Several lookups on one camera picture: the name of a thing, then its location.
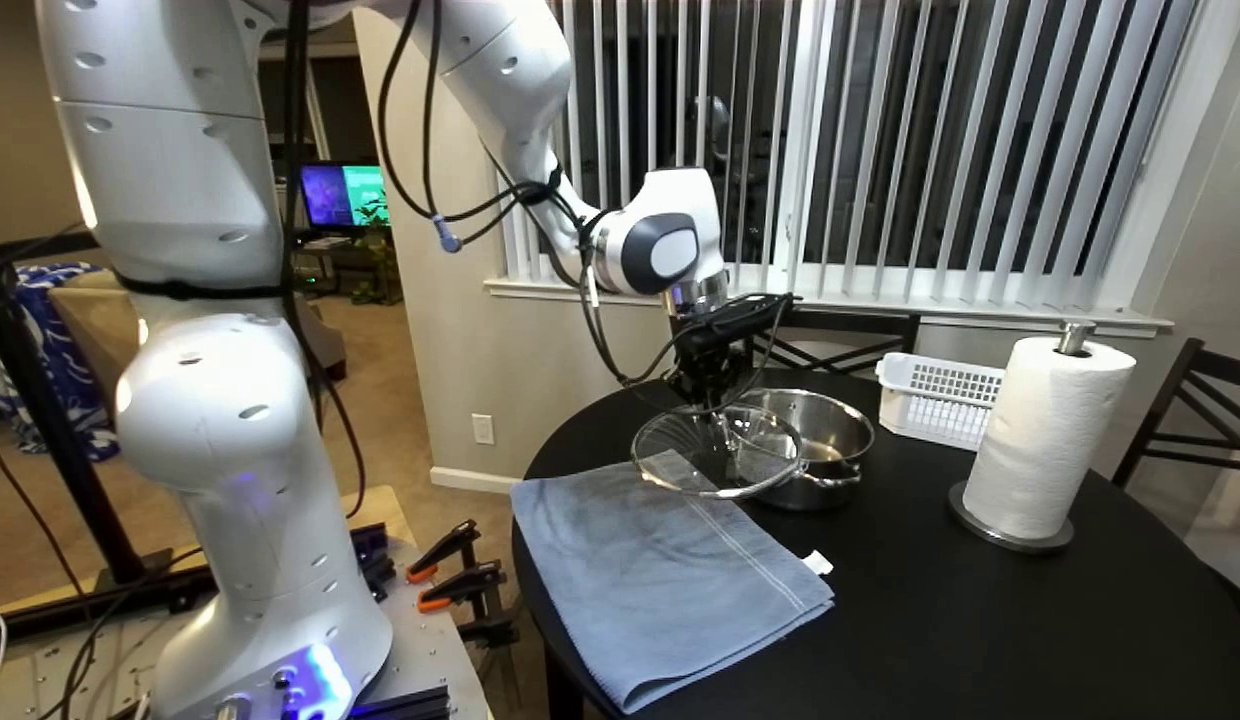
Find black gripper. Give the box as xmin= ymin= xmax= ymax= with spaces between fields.
xmin=673 ymin=311 xmax=773 ymax=416

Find glass pot lid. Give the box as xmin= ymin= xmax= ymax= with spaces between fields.
xmin=628 ymin=403 xmax=802 ymax=499

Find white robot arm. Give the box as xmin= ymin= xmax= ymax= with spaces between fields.
xmin=32 ymin=0 xmax=723 ymax=720

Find stainless steel pot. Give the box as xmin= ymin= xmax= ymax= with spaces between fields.
xmin=729 ymin=390 xmax=876 ymax=511

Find blue folded towel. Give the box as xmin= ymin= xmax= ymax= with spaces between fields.
xmin=512 ymin=454 xmax=837 ymax=715

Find black chair behind table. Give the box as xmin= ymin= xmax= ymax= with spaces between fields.
xmin=749 ymin=310 xmax=922 ymax=378

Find white plastic basket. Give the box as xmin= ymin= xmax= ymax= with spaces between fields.
xmin=876 ymin=354 xmax=1006 ymax=454

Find red and black clamp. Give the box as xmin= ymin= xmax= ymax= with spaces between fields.
xmin=404 ymin=520 xmax=479 ymax=583

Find white vertical window blinds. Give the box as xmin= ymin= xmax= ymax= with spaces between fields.
xmin=549 ymin=0 xmax=1201 ymax=310

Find white paper towel roll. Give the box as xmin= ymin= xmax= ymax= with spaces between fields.
xmin=960 ymin=336 xmax=1136 ymax=541

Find metal paper towel holder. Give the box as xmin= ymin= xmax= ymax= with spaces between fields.
xmin=952 ymin=326 xmax=1096 ymax=548

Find lit computer monitor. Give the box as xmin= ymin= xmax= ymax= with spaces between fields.
xmin=299 ymin=160 xmax=388 ymax=232

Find black chair at right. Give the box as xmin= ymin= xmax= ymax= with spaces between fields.
xmin=1112 ymin=336 xmax=1240 ymax=487

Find white wall outlet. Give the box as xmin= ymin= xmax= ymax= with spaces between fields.
xmin=467 ymin=411 xmax=498 ymax=444

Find black metal stand frame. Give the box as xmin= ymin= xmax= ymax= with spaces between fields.
xmin=0 ymin=244 xmax=218 ymax=637

